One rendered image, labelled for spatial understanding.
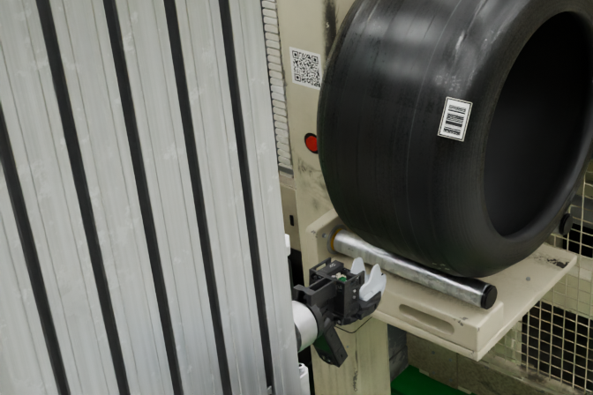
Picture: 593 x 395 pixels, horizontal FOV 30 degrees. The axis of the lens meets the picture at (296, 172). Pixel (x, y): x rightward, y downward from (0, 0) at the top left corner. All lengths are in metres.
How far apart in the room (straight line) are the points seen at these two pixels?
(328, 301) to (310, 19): 0.57
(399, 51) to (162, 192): 1.03
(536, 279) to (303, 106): 0.56
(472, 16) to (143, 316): 1.06
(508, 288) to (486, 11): 0.64
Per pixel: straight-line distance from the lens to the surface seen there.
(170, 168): 0.75
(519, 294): 2.15
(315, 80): 2.08
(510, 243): 1.93
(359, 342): 2.40
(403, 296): 2.05
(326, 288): 1.69
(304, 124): 2.15
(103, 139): 0.71
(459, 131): 1.69
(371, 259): 2.08
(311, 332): 1.66
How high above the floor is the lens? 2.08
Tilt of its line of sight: 30 degrees down
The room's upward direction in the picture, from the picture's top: 5 degrees counter-clockwise
